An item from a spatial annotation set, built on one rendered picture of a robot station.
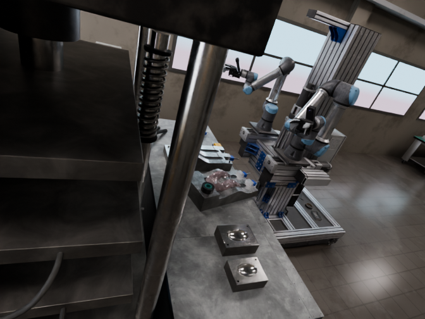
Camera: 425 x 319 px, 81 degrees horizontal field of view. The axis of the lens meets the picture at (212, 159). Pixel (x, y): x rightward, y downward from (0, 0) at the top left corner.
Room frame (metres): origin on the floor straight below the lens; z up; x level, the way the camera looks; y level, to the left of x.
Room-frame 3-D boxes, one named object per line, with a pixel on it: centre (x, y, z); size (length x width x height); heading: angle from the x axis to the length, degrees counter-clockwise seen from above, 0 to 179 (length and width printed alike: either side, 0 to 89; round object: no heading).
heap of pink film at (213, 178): (1.44, -0.11, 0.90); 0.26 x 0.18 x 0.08; 134
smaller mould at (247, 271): (0.81, -0.32, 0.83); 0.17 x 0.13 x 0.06; 117
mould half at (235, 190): (1.44, -0.12, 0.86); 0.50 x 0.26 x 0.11; 134
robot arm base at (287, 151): (1.88, -0.61, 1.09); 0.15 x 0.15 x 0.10
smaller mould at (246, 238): (1.01, -0.26, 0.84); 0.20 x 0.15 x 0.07; 117
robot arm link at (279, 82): (2.45, -0.37, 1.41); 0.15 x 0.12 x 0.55; 2
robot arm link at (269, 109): (2.32, -0.38, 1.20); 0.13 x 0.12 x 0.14; 2
